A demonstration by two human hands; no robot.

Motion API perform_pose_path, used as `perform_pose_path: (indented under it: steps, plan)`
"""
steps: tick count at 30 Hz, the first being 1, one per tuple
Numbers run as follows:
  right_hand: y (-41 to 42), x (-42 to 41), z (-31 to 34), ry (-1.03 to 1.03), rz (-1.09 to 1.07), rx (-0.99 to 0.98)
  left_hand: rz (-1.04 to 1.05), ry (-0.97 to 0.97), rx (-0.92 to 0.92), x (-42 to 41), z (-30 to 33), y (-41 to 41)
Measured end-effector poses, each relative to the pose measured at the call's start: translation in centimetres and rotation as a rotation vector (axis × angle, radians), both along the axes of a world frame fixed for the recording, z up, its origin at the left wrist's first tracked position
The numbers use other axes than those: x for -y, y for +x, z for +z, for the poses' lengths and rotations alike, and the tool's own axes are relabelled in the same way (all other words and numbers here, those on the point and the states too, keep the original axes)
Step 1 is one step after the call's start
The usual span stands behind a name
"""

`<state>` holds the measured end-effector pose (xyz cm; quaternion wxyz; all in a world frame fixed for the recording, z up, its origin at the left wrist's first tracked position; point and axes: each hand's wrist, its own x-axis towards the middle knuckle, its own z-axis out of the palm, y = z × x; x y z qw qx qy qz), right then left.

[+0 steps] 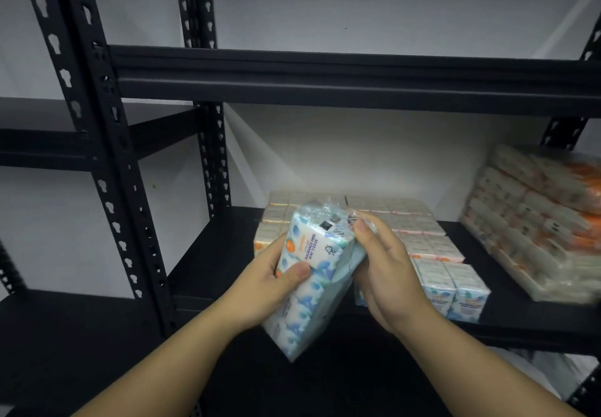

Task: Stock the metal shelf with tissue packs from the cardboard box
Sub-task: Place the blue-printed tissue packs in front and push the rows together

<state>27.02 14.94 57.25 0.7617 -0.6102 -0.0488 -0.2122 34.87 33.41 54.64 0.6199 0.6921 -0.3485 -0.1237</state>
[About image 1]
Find person's left hand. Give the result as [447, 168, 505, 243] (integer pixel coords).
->
[220, 233, 312, 333]

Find person's right hand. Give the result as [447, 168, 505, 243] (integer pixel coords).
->
[352, 212, 440, 336]

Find blue tissue packet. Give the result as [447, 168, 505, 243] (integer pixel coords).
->
[262, 198, 368, 362]
[354, 259, 491, 324]

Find person's right forearm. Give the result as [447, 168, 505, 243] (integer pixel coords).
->
[398, 308, 583, 417]

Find person's left forearm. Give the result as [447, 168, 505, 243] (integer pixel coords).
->
[73, 299, 245, 417]

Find white cloth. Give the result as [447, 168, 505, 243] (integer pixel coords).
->
[488, 347, 600, 401]

